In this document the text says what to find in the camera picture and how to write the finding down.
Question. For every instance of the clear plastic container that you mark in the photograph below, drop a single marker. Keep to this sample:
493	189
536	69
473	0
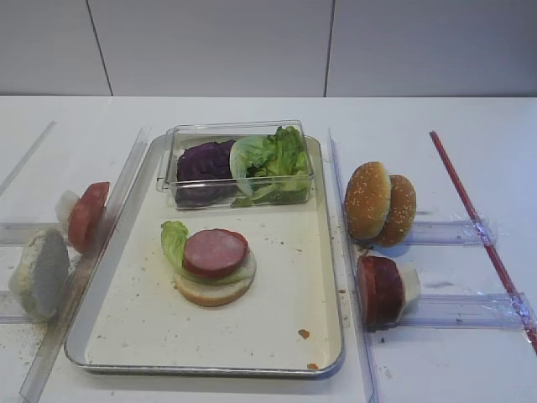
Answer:
180	138

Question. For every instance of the green lettuce leaves in container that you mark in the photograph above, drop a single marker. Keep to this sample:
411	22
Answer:
271	169

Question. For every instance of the pink meat slice on bun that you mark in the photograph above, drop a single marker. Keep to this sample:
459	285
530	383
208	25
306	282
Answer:
214	253

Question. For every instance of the green lettuce leaf on bun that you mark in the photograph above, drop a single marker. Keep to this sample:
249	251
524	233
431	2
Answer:
173	238

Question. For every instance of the dark red meat slices right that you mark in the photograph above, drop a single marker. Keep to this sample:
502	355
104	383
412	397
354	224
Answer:
381	290

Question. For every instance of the red meat slice left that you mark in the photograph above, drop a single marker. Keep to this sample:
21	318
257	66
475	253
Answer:
85	215

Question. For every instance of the purple cabbage leaves in container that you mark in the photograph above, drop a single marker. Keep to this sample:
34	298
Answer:
205	162

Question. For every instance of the front sesame bun top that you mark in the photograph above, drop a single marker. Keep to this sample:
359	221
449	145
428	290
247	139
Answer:
367	200

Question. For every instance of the sesame bun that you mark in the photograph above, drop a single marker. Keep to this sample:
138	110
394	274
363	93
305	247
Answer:
401	212
367	200

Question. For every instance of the bottom bun on tray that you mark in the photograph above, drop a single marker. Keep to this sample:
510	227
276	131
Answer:
214	294

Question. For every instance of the rear sesame bun top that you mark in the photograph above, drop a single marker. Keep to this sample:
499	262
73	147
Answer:
401	212

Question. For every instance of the white block right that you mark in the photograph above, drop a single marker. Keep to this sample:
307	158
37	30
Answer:
411	285

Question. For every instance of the white block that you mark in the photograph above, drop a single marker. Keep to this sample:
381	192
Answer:
64	207
411	285

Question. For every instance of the upper right clear divider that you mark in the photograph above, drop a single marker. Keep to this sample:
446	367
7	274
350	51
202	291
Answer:
449	233

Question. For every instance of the clear divider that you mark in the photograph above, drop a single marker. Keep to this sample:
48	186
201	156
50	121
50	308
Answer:
449	233
507	311

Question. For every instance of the metal baking tray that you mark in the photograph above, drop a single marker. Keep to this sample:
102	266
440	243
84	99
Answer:
133	320

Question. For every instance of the white block left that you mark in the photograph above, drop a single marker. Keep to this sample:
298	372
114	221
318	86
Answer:
64	207

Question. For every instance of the pale bun bottom left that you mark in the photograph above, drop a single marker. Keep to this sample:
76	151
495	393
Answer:
43	269

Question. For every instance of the lower right clear divider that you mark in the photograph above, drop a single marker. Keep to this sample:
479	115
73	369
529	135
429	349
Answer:
507	311

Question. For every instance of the red straw stick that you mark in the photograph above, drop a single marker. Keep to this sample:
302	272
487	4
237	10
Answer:
477	222

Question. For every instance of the right clear acrylic rail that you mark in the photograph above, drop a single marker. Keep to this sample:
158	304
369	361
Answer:
350	262

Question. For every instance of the clear acrylic rail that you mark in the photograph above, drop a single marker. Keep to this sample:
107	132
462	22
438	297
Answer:
44	360
350	262

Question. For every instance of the far left clear rail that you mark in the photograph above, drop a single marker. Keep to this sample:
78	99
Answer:
11	176

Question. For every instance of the left clear acrylic rail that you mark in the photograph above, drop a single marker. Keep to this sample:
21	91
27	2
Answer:
44	360

